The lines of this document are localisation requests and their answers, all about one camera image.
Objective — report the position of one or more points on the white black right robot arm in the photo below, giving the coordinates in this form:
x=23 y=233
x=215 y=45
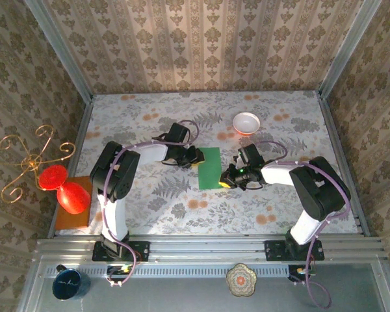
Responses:
x=318 y=188

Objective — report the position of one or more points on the ornate patterned flower dish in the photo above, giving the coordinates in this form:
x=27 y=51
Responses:
x=241 y=279

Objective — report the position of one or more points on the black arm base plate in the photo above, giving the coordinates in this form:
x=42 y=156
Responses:
x=274 y=250
x=139 y=251

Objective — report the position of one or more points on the orange wooden board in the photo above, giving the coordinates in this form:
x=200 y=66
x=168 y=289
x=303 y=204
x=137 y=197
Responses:
x=71 y=221

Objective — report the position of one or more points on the aluminium frame cross rail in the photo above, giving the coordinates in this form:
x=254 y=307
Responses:
x=208 y=247

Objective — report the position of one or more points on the grey metal shelf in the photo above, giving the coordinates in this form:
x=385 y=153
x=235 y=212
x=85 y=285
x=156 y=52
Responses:
x=182 y=295

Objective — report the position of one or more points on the red plastic goblet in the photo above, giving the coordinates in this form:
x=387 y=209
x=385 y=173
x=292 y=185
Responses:
x=73 y=198

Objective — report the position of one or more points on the white bowl with orange outside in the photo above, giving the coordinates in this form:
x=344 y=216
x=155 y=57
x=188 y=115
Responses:
x=246 y=123

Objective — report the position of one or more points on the aluminium frame corner post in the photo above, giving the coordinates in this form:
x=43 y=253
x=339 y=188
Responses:
x=347 y=48
x=60 y=48

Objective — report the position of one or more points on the floral patterned table cover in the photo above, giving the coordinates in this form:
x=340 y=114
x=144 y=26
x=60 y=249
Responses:
x=214 y=211

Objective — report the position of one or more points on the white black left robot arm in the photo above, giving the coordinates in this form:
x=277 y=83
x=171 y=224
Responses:
x=115 y=175

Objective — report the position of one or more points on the green cloth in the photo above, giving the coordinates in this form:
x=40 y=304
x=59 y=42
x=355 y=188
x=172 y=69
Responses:
x=209 y=169

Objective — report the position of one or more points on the dark blue mug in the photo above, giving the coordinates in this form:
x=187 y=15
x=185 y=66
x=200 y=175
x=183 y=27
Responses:
x=66 y=284

